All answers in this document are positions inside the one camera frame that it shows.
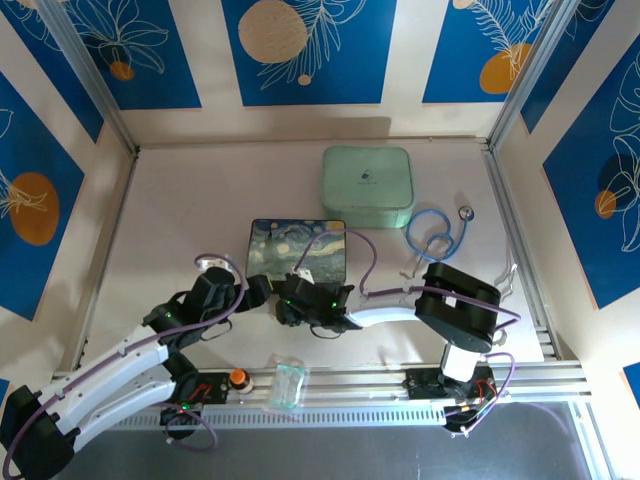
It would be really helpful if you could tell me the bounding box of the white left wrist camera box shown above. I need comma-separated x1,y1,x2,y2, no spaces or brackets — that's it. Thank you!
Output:
194,253,237,273

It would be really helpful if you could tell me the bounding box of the clear plastic bag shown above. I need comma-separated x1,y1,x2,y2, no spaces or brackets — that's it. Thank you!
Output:
263,352,311,410

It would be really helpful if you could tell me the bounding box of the aluminium table edge rail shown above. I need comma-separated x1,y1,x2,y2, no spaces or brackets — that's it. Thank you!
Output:
42,366,595,412

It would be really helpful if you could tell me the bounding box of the blue poster with orange circle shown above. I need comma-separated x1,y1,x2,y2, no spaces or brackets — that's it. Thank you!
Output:
542,47,640,311
422,0,569,105
0,71,86,322

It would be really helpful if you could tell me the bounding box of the aluminium side rail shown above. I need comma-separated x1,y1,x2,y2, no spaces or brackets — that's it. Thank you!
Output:
73,149,140,372
481,148,565,362

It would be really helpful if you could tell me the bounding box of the black right wiring connector block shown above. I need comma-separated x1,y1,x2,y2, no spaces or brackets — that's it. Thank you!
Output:
443,403,482,434

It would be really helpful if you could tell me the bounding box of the mint green square case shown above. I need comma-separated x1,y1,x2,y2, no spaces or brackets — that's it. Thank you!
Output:
321,145,416,230

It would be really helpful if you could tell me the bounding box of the black wiring connector block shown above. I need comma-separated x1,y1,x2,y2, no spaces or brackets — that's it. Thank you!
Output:
443,403,482,434
159,403,204,441

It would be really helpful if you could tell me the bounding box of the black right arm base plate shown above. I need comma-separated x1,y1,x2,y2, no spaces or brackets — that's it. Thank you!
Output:
405,368,497,401

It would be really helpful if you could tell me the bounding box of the blue stethoscope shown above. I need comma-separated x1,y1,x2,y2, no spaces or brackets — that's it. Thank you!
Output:
398,205,476,282

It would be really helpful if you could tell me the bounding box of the aluminium frame post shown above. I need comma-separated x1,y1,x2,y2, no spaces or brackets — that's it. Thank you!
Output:
37,0,140,154
487,0,576,151

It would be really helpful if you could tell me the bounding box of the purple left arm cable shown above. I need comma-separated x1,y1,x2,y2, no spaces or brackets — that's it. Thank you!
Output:
2,253,250,477

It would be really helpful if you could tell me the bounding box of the starry night painted box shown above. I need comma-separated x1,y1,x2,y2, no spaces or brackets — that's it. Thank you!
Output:
246,216,347,292

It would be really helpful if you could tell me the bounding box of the clear plastic clip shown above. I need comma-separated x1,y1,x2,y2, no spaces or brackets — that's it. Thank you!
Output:
496,262,520,302

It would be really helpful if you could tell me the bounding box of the blue floral wall poster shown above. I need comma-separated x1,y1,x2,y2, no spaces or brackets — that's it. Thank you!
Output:
63,0,203,112
519,0,640,135
0,0,105,145

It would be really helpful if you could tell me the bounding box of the blue poster with cream circle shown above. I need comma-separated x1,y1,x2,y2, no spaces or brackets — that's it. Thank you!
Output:
221,0,400,108

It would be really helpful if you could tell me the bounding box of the slotted grey cable duct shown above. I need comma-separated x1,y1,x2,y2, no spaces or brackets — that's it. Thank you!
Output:
99,403,587,432

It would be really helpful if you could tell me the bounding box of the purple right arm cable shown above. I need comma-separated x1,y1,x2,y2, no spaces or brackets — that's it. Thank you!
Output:
297,229,523,437

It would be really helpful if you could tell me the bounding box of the black left wiring connector block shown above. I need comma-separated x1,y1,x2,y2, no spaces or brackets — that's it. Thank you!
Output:
159,403,204,441

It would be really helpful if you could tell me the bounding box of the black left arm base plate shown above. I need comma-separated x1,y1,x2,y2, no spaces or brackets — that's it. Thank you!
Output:
174,372,232,407

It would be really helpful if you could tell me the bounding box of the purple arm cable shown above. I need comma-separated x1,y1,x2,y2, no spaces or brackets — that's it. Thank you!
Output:
297,229,523,437
2,253,250,477

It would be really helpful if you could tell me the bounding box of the orange push button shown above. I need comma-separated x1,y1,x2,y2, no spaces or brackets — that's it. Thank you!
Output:
228,368,254,393

